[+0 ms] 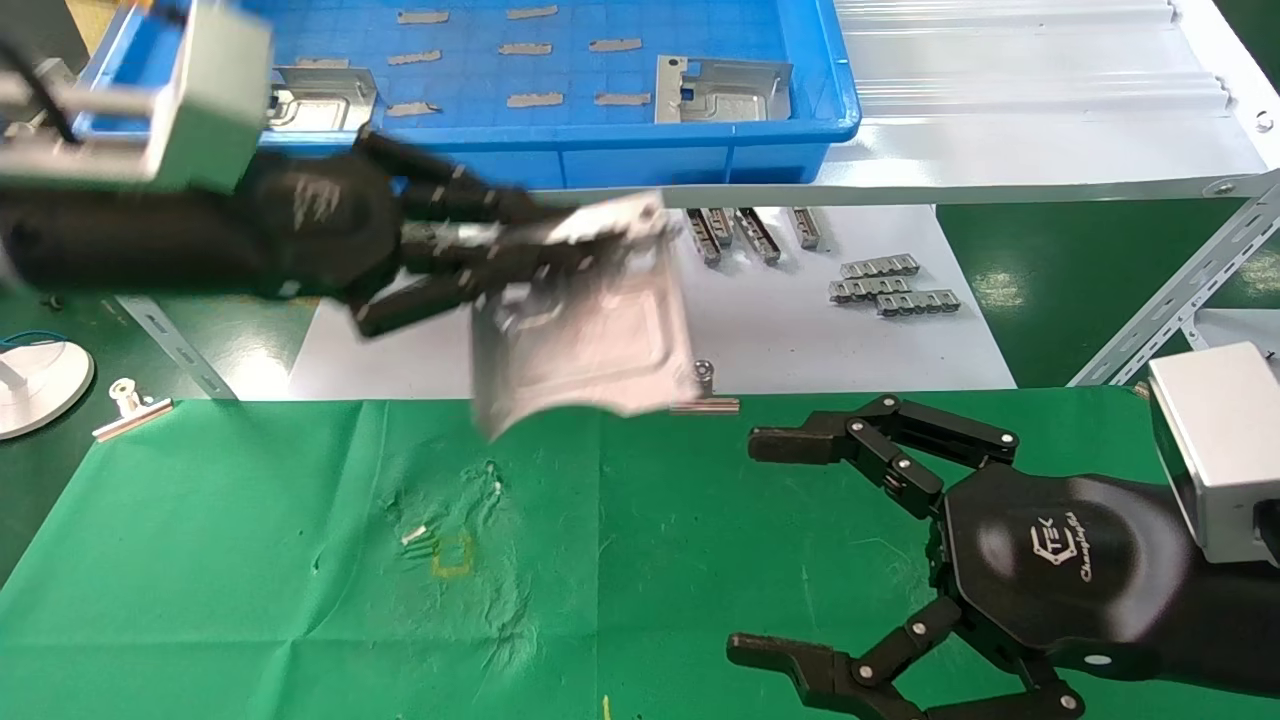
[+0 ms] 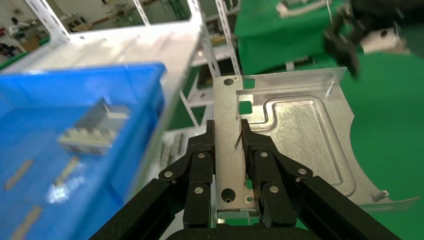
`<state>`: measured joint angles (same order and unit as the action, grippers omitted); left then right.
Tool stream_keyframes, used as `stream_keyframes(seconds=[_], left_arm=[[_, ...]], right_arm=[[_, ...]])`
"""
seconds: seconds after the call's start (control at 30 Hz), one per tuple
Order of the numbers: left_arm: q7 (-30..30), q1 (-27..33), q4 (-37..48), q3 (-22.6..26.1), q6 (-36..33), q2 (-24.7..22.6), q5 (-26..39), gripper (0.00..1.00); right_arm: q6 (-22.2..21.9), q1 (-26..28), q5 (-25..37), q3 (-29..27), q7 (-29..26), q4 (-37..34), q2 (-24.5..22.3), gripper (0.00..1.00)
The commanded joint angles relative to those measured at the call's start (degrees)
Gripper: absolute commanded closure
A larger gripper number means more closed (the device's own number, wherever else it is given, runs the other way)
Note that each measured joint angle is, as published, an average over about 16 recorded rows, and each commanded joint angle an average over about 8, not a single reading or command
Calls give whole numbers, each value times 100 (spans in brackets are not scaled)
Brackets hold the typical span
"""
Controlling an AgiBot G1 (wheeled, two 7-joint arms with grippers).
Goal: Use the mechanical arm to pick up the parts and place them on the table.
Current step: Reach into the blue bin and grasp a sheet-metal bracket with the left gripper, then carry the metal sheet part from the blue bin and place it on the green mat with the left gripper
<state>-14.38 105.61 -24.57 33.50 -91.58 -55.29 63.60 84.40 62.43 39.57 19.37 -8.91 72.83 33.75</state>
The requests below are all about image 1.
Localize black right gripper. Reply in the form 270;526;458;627
726;393;1201;720

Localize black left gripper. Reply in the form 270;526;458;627
240;128;603;339

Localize bent sheet metal bracket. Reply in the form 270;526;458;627
655;56;795;127
266;65;381;135
469;191;702;442

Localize blue plastic bin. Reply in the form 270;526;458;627
75;0;862;193

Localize silver binder clip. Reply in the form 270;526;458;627
668;360;742;416
92;378;174;443

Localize green cloth mat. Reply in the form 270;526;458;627
0;387;1280;720

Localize perforated metal diagonal brace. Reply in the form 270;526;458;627
115;292;239;401
1065;180;1280;391

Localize yellow mesh bag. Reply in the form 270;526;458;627
66;0;141;53

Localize white round base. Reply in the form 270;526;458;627
0;340;97;442

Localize grey electrical box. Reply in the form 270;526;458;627
30;58;83;97

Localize white board corner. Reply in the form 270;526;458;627
1188;308;1280;354

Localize white ribbed metal sheet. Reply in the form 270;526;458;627
833;0;1233;123

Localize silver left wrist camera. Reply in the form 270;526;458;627
0;0;274;194

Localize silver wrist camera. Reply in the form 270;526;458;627
0;0;274;194
1147;342;1280;568

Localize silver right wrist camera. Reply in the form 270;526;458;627
1147;342;1280;568

